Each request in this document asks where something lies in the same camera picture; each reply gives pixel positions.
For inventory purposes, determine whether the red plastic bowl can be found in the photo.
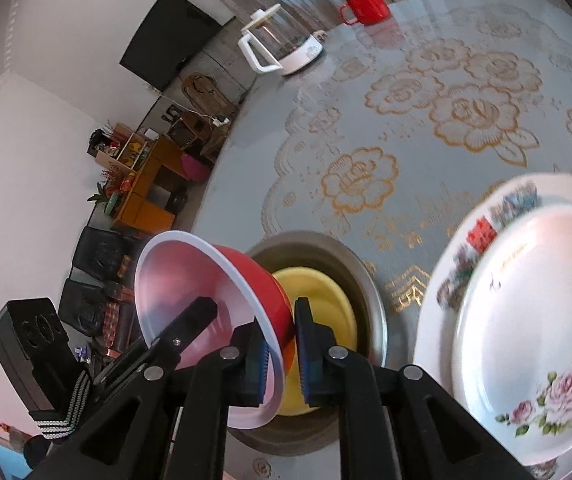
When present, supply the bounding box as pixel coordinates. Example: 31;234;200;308
134;230;297;430

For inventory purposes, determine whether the pink bucket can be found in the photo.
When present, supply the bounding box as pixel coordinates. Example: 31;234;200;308
181;155;210;182

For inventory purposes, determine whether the carved wooden chair back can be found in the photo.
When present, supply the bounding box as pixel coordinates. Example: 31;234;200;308
181;72;239;121

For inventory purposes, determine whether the orange wooden cabinet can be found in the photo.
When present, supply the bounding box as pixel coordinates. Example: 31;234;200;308
110;137;191;233

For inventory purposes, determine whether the black leather sofa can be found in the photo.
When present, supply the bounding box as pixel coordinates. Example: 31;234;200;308
58;225;139;341

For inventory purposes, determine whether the black wall television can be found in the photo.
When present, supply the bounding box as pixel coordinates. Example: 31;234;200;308
119;0;223;92

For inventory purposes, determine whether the white glass electric kettle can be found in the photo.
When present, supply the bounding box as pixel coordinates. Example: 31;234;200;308
238;4;324;77

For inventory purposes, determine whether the colourful floral rim plate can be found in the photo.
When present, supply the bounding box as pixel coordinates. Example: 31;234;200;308
412;173;572;480

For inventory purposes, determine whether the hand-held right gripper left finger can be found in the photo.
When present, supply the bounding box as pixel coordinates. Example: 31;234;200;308
30;322;271;480

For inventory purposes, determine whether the yellow plastic bowl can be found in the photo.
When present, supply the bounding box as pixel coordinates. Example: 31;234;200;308
272;267;357;417

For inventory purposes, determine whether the stainless steel bowl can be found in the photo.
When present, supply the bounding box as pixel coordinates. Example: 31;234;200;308
226;230;389;457

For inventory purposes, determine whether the black white striped strap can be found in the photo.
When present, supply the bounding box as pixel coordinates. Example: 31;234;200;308
28;364;97;442

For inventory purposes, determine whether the red enamel mug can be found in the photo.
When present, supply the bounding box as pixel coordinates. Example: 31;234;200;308
339;0;391;27

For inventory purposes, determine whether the green potted plant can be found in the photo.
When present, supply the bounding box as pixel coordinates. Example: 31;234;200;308
88;182;121;216

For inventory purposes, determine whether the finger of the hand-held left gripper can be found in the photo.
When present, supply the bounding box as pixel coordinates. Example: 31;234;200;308
100;297;219;386

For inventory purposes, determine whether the wooden shelf box with items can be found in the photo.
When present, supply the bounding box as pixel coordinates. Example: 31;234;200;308
88;122;159;176

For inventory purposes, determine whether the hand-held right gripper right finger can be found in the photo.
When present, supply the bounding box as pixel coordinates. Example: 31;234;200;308
293;296;529;480

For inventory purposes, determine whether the white rose print plate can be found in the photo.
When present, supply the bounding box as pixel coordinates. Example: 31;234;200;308
451;208;572;466

